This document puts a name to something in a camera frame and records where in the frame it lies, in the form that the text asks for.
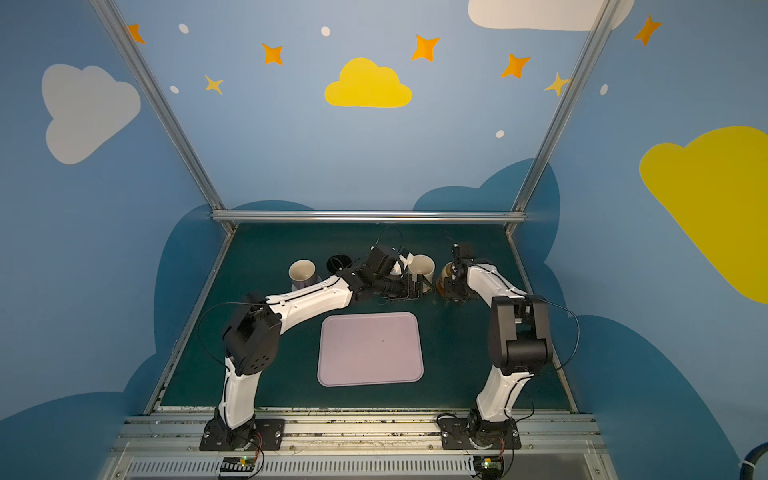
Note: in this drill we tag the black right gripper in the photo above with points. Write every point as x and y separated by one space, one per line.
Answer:
452 285

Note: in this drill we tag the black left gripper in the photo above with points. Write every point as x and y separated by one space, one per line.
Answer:
402 285

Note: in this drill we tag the yellow ceramic mug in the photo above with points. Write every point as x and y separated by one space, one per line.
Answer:
445 285

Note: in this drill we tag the white cream ceramic mug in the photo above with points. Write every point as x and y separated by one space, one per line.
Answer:
422 266

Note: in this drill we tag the black ceramic mug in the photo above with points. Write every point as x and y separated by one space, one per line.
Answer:
337 263

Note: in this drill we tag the lilac ceramic mug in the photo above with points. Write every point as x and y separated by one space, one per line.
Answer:
302 274

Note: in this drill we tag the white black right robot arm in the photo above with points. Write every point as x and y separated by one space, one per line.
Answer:
519 334

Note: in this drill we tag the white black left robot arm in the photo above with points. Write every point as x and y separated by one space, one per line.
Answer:
251 338

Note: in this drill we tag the lilac plastic tray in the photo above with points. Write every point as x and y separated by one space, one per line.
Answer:
370 349

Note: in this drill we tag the right small circuit board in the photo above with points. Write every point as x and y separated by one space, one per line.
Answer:
487 468

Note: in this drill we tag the small circuit board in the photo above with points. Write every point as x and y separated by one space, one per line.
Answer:
487 468
242 467

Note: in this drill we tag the left small circuit board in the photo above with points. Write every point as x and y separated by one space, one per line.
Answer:
242 467

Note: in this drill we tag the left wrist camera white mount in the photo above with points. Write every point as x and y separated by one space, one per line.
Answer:
403 261

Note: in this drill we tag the right aluminium corner post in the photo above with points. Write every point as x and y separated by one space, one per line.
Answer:
589 55

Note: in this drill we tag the aluminium corner post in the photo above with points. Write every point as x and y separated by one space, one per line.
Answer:
113 22
589 55

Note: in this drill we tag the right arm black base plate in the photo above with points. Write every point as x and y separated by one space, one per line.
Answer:
474 433

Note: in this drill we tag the horizontal aluminium back rail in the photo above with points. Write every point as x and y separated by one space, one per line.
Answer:
416 217

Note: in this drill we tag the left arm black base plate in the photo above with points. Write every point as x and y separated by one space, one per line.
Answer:
256 434

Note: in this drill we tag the front aluminium base frame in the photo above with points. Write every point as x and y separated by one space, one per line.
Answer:
358 444

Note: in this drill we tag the left aluminium corner post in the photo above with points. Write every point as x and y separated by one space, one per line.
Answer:
113 22

